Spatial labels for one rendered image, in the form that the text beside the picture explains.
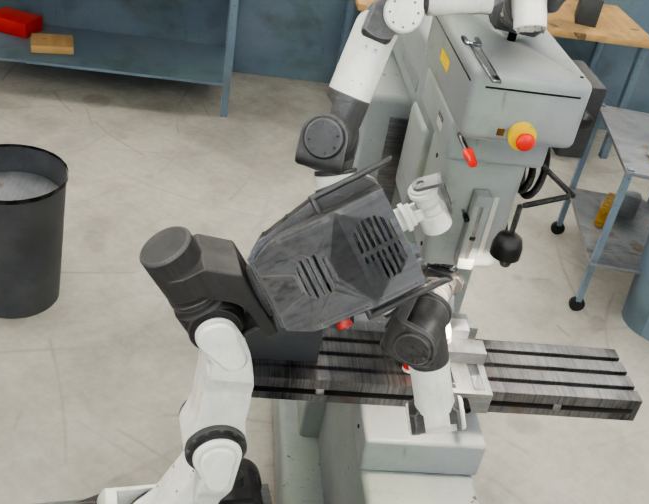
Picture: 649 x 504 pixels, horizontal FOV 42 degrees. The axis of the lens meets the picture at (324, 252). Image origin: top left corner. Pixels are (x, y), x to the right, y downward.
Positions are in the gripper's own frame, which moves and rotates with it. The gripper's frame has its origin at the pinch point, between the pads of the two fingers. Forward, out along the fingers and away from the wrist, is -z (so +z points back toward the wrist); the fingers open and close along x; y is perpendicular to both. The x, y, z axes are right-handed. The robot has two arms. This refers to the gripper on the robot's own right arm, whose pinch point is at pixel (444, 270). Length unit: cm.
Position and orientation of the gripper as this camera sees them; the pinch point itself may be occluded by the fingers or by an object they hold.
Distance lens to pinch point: 231.3
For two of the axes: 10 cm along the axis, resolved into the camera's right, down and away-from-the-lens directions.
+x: -9.2, -3.2, 2.1
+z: -3.5, 4.7, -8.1
